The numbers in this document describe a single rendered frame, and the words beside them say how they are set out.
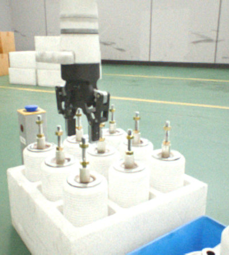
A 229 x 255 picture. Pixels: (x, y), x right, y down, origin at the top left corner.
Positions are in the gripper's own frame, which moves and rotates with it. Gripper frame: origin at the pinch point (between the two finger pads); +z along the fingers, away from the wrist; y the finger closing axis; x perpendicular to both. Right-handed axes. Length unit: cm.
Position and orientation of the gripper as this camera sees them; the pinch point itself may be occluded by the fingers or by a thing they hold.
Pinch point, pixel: (81, 133)
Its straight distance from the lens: 62.3
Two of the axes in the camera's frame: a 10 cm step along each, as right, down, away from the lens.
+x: -6.9, 1.9, -7.0
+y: -7.2, -1.8, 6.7
